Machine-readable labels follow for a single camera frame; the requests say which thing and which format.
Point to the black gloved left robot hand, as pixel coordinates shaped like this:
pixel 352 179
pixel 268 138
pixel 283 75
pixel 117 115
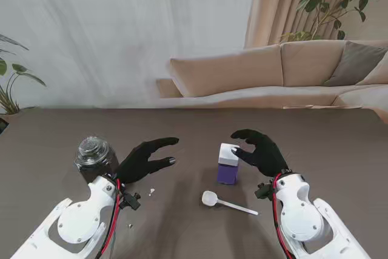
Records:
pixel 136 165

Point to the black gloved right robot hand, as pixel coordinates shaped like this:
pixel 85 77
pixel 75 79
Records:
pixel 268 156

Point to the glass jar of coffee beans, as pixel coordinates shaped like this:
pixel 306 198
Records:
pixel 106 166

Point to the white square jar lid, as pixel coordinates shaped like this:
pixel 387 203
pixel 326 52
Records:
pixel 225 154

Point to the purple square coffee jar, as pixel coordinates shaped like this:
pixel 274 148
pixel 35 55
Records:
pixel 227 174

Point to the clear glass jar lid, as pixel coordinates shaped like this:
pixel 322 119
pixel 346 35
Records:
pixel 92 146

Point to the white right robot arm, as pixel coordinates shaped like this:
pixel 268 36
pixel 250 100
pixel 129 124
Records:
pixel 300 216

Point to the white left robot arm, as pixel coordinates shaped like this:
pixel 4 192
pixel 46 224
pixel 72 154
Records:
pixel 78 219

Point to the white paper scrap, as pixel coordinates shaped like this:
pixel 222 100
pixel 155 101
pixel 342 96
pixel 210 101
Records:
pixel 151 191

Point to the white plastic spoon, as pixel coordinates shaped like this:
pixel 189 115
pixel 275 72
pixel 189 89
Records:
pixel 209 197

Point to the beige sofa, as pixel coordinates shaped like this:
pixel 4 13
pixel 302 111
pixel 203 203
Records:
pixel 242 68

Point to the grey sofa cushion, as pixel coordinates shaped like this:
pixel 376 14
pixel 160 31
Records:
pixel 354 62

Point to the tan plant pot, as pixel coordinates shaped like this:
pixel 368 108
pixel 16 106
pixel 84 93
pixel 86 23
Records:
pixel 9 117

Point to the white sheer curtain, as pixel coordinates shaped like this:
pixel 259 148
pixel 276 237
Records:
pixel 121 28

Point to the beige sofa cushion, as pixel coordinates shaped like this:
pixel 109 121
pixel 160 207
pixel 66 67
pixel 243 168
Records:
pixel 379 74

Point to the dark flat screen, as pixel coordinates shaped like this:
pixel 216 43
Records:
pixel 3 126

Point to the broad leaf green plant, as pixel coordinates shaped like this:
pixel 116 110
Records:
pixel 20 68

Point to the beige curtain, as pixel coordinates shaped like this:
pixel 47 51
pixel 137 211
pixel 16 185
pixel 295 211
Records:
pixel 272 4

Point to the tall leafy green plant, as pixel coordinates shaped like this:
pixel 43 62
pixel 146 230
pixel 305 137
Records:
pixel 313 1

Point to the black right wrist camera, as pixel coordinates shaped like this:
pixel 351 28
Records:
pixel 263 191

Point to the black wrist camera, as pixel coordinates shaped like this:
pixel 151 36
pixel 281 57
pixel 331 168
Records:
pixel 263 191
pixel 131 201

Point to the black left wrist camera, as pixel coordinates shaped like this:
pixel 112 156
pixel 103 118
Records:
pixel 131 201

